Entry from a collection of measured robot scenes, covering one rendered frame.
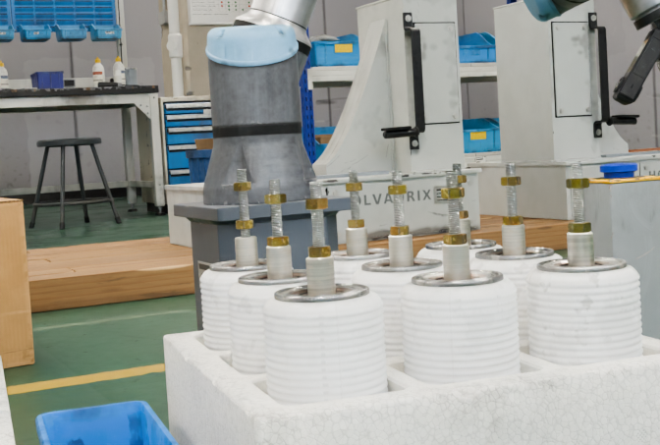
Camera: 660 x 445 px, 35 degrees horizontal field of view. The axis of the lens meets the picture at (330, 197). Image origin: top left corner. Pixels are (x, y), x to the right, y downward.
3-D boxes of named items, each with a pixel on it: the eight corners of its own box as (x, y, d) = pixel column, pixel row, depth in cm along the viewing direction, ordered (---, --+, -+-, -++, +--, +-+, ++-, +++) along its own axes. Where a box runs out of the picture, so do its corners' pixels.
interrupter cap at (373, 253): (397, 260, 106) (397, 253, 106) (321, 265, 106) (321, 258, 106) (391, 252, 113) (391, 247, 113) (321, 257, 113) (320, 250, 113)
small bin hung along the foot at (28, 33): (18, 42, 644) (17, 26, 644) (46, 42, 651) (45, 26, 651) (24, 38, 625) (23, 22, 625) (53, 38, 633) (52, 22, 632)
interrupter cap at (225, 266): (205, 268, 109) (205, 261, 109) (278, 262, 110) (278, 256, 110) (213, 277, 101) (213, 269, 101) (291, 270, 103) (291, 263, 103)
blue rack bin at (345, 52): (278, 74, 630) (276, 38, 629) (335, 73, 647) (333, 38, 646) (314, 67, 585) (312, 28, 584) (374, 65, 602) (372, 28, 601)
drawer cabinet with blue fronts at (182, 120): (142, 211, 674) (136, 102, 670) (212, 205, 694) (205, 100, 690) (170, 214, 621) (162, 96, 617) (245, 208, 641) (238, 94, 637)
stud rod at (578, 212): (574, 250, 91) (570, 163, 90) (576, 250, 92) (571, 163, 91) (585, 250, 90) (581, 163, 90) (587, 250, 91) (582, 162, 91)
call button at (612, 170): (592, 183, 116) (591, 164, 116) (624, 180, 117) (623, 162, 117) (614, 184, 112) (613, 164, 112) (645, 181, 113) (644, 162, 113)
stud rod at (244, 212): (248, 244, 106) (244, 168, 106) (252, 244, 105) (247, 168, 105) (239, 245, 106) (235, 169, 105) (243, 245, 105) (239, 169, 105)
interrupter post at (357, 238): (369, 259, 108) (368, 227, 108) (347, 260, 108) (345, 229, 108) (368, 256, 111) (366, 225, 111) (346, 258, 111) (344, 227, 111)
